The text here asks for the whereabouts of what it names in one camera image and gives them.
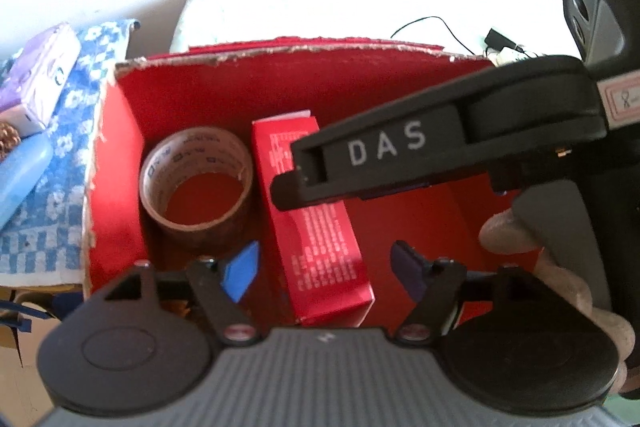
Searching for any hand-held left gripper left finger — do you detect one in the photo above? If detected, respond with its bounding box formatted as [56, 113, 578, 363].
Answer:
[102, 241, 261, 348]

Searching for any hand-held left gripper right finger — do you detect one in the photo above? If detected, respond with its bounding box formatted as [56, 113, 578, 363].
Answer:
[391, 241, 556, 348]

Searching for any black power adapter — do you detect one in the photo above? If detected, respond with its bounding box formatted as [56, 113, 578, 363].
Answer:
[484, 28, 526, 54]

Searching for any small red printed carton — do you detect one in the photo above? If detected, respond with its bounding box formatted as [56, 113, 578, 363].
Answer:
[250, 109, 376, 328]

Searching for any small brown pine cone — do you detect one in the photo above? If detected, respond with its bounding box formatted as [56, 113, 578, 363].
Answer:
[0, 122, 22, 162]

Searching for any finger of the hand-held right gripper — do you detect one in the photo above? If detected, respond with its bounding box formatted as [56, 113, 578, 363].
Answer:
[270, 54, 608, 212]

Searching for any black adapter cable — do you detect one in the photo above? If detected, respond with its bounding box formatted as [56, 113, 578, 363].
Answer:
[390, 17, 473, 58]

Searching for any purple tissue pack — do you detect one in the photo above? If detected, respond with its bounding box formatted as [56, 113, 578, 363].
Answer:
[0, 22, 82, 138]

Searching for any blue oval case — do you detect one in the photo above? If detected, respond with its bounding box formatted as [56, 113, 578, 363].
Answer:
[0, 134, 53, 228]

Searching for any blue checkered cloth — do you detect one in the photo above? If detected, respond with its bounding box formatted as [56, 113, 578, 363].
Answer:
[0, 19, 142, 285]

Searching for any red cardboard box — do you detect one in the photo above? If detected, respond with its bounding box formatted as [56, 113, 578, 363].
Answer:
[82, 36, 546, 333]

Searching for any person's right hand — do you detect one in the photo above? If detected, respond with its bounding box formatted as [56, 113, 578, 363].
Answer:
[478, 206, 640, 400]

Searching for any clear packing tape roll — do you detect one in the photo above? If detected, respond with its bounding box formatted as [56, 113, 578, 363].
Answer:
[139, 126, 255, 253]

